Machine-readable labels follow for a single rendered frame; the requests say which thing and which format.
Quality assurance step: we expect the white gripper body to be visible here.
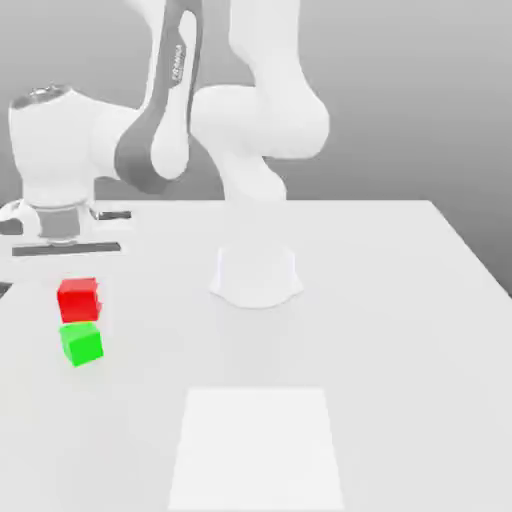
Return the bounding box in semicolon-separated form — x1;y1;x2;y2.
8;238;125;269

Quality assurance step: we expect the small red cube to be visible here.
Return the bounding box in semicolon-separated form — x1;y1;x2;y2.
56;276;104;325

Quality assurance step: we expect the small green cube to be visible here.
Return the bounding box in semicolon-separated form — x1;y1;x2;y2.
58;321;105;368

